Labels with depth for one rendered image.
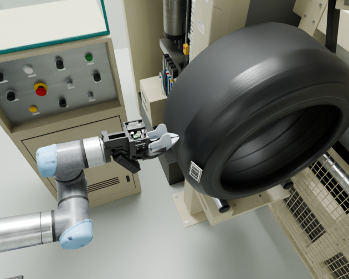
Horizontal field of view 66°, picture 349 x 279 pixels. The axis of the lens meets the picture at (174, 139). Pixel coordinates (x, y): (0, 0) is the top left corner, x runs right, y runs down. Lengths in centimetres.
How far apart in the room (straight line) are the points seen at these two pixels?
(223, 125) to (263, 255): 144
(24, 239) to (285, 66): 70
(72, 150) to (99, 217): 141
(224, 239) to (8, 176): 173
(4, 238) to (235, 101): 59
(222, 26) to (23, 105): 92
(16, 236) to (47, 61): 75
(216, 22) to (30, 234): 76
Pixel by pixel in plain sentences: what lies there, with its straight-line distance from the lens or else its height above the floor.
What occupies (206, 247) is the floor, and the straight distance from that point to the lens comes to 194.
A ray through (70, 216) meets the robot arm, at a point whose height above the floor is 123.
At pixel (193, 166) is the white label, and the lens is 74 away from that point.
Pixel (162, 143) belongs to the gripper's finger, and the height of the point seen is 127.
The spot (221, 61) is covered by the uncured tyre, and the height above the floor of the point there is 143.
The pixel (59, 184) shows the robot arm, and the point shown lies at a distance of 76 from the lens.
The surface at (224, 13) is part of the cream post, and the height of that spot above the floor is 145.
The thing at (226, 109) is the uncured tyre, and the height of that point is 139.
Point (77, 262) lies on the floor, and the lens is 200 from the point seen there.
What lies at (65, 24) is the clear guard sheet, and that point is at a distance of 115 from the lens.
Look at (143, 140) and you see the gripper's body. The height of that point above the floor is 130.
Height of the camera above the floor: 184
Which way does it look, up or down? 51 degrees down
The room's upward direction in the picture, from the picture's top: straight up
